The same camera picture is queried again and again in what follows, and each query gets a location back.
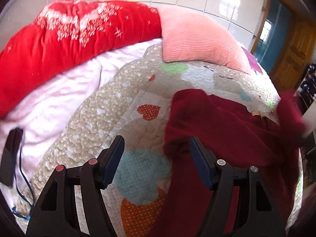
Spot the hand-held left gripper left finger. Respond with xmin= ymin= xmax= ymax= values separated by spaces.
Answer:
xmin=26 ymin=135 xmax=125 ymax=237

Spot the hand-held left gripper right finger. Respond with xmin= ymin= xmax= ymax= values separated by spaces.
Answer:
xmin=190 ymin=136 xmax=287 ymax=237

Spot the dark red garment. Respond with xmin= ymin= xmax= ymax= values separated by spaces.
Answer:
xmin=148 ymin=89 xmax=307 ymax=237

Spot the heart patterned quilt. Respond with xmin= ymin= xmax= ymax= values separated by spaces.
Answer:
xmin=15 ymin=43 xmax=304 ymax=237

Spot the pale pink blanket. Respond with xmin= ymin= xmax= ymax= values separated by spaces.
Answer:
xmin=0 ymin=38 xmax=163 ymax=218

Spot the black phone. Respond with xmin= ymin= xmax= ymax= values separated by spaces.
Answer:
xmin=0 ymin=128 xmax=24 ymax=187

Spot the magenta fuzzy cloth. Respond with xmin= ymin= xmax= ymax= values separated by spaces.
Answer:
xmin=241 ymin=47 xmax=263 ymax=76

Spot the pink ribbed pillow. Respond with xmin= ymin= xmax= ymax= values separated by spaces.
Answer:
xmin=158 ymin=5 xmax=252 ymax=74

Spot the white shelf unit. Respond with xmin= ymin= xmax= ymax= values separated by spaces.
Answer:
xmin=295 ymin=64 xmax=316 ymax=115

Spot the red printed duvet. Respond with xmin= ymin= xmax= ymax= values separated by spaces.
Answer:
xmin=0 ymin=0 xmax=163 ymax=119

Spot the wooden door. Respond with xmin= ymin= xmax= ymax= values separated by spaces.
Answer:
xmin=269 ymin=17 xmax=314 ymax=92

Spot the blue door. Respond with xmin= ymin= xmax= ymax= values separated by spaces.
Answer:
xmin=253 ymin=0 xmax=292 ymax=72

